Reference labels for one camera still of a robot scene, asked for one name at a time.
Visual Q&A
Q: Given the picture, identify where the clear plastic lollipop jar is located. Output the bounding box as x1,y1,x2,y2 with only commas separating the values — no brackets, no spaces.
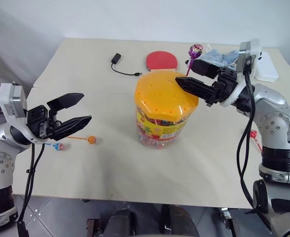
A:
136,106,188,150

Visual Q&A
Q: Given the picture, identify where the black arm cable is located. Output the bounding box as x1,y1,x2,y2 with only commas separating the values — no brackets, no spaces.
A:
236,55,271,230
16,142,46,237

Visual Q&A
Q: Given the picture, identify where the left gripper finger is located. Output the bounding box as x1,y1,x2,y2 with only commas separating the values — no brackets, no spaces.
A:
47,92,84,117
48,115,93,141

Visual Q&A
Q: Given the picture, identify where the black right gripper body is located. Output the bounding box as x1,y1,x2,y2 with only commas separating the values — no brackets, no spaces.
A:
205,67,242,108

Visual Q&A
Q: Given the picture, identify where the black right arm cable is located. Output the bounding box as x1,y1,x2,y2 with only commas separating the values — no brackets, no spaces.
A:
236,55,271,230

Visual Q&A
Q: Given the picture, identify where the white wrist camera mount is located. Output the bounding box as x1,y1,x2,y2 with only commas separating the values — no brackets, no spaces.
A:
0,82,49,145
221,38,262,107

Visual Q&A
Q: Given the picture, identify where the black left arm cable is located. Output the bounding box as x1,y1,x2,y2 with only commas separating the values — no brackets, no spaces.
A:
16,142,46,237

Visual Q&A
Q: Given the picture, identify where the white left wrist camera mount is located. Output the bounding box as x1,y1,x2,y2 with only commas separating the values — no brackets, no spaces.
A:
0,82,49,145

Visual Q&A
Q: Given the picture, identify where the purple lollipop pink stick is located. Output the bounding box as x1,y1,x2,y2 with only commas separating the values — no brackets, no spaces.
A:
185,43,205,77

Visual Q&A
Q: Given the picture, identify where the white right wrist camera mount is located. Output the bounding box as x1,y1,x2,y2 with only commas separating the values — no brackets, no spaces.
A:
221,38,262,107

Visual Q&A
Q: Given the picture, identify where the red lollipop pink stick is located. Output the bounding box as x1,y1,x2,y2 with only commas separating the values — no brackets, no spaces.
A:
249,130,263,153

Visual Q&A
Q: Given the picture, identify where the crumpled blue cloth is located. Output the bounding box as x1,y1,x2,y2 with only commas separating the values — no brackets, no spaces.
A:
198,47,241,69

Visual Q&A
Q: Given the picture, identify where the black adapter with cable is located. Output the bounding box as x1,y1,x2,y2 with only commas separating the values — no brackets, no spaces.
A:
109,52,143,78

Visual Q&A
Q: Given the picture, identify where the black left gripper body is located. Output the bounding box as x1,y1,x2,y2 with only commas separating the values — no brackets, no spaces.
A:
26,105,62,139

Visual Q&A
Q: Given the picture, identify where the dark rounded shape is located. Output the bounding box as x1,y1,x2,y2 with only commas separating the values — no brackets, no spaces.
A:
105,207,136,237

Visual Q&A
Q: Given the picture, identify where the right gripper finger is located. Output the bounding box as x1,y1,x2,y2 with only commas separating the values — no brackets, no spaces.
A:
175,77,218,102
191,59,221,80

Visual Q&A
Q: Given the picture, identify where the white rectangular box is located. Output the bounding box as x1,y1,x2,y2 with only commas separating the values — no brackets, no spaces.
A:
254,51,279,82

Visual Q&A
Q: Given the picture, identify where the red table tennis paddle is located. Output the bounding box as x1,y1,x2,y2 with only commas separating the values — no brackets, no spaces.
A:
145,50,179,73

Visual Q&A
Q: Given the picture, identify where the blue red lollipop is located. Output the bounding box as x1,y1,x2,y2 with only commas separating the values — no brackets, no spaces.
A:
48,142,66,152

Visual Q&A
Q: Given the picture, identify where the orange perforated jar lid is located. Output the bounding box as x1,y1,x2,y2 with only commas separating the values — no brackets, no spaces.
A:
134,70,199,122

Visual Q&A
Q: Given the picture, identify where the orange lollipop orange stick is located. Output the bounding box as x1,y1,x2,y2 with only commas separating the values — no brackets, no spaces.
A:
67,135,98,145

